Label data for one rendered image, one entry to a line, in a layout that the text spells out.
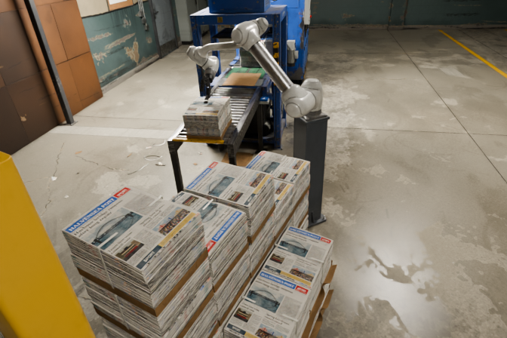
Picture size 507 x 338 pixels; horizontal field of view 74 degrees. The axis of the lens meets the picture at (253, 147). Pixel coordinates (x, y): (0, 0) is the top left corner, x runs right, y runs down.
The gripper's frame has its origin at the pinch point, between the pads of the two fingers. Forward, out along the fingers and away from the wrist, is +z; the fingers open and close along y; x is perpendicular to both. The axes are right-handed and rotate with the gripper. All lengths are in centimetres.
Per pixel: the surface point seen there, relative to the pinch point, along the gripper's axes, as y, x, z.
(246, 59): 109, 8, -159
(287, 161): 8, -70, 50
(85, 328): -131, -53, 165
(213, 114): 2.3, -10.6, 15.9
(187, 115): 2.0, 9.3, 18.2
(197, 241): -77, -50, 134
